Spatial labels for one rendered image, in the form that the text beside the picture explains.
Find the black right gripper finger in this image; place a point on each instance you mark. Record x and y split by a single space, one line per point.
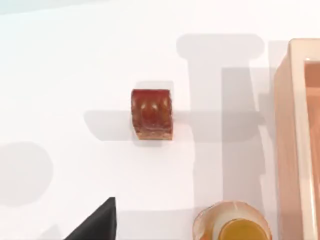
102 221

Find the brown bread loaf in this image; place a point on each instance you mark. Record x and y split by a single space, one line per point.
150 113

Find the clear bottle with yellow cap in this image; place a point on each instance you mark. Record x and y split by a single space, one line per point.
231 223

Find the shallow salmon-coloured box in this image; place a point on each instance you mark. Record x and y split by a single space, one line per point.
297 130

